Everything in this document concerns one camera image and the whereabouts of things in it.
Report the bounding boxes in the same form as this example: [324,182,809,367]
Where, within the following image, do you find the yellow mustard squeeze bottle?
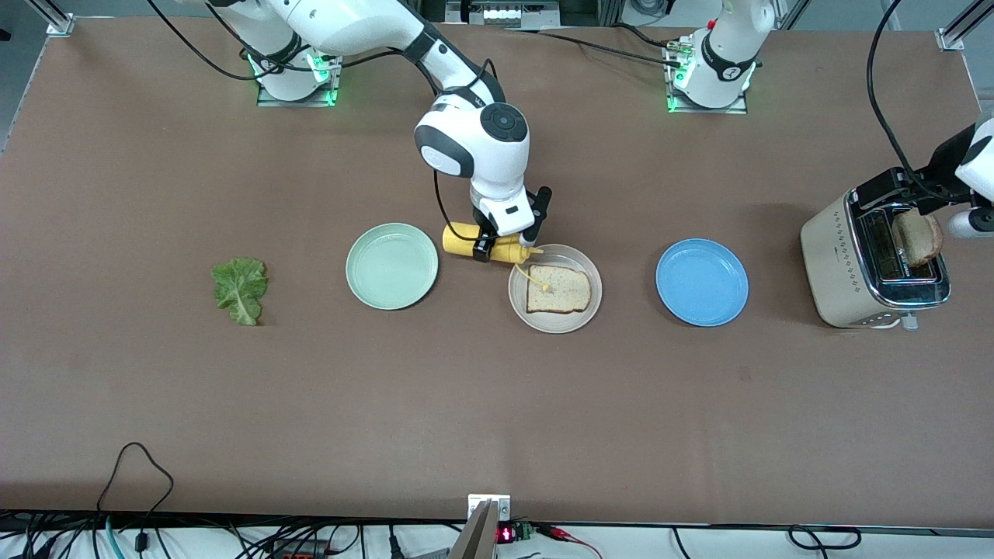
[442,222,544,266]

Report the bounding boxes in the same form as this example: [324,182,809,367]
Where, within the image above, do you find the round-topped bread slice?
[891,210,945,269]

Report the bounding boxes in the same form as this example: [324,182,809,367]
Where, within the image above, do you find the square-cornered bread slice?
[527,264,593,315]

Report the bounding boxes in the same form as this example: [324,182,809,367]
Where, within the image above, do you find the green lettuce leaf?
[211,257,269,327]

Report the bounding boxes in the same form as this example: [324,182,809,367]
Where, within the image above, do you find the beige plate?
[508,244,603,335]

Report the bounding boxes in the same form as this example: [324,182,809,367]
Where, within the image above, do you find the mint green plate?
[346,223,440,311]

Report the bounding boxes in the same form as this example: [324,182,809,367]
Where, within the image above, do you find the blue plate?
[655,238,750,328]

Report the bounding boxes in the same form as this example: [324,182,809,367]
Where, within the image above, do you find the yellow mustard sauce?
[513,262,554,294]

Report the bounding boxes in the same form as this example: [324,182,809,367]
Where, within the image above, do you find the cream and chrome toaster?
[800,186,952,331]

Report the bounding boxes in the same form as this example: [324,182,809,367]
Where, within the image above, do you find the white power unit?
[447,0,561,30]

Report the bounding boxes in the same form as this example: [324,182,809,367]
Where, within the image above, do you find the grey metal bar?
[449,500,498,559]

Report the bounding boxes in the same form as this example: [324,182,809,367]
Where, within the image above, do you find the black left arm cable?
[866,0,944,187]

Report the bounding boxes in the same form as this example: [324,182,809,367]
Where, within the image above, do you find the aluminium frame corner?
[31,0,76,36]
[936,0,994,52]

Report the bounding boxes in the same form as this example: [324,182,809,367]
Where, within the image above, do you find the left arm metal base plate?
[666,39,750,115]

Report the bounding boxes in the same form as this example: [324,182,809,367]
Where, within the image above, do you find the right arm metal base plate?
[256,31,346,108]

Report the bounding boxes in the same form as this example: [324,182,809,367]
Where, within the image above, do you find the long black table cable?
[497,27,684,67]

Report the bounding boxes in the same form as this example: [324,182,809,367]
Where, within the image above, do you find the small white metal bracket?
[467,494,512,523]

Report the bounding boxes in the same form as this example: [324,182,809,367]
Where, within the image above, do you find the coiled black cable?
[788,526,863,551]

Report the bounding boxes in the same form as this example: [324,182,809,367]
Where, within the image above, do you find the tangled cable bundle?
[0,509,467,559]

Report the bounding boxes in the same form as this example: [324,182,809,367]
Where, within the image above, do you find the looped thin black cable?
[97,442,174,513]

